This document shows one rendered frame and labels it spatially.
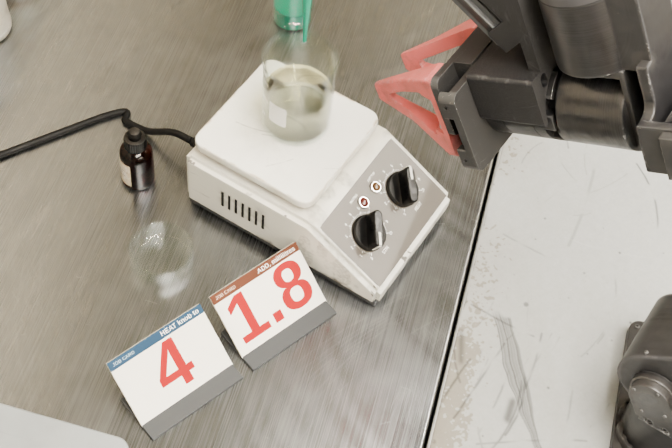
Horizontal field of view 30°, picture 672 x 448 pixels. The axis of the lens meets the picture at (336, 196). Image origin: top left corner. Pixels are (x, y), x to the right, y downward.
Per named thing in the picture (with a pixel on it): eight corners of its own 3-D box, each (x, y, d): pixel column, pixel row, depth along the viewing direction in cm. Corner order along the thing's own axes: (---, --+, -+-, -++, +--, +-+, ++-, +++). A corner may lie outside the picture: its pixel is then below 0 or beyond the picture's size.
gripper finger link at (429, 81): (344, 71, 87) (453, 84, 81) (400, 11, 91) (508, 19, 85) (376, 146, 91) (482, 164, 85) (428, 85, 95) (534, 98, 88)
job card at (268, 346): (336, 314, 107) (340, 289, 104) (253, 372, 103) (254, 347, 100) (291, 266, 109) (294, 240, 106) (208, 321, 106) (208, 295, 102)
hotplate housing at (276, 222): (448, 211, 114) (462, 157, 108) (374, 313, 107) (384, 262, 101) (247, 102, 120) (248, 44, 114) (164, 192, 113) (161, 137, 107)
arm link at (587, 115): (526, 72, 78) (625, 83, 73) (569, 19, 81) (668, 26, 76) (552, 157, 82) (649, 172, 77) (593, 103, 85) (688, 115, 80)
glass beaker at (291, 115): (337, 149, 107) (345, 84, 100) (262, 154, 106) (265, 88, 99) (326, 87, 111) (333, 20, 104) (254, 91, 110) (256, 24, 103)
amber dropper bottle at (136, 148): (155, 164, 115) (152, 116, 109) (154, 191, 113) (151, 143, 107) (122, 165, 115) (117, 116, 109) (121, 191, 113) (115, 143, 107)
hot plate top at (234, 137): (381, 125, 109) (382, 118, 109) (304, 216, 103) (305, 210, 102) (268, 63, 113) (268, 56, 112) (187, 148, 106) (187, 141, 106)
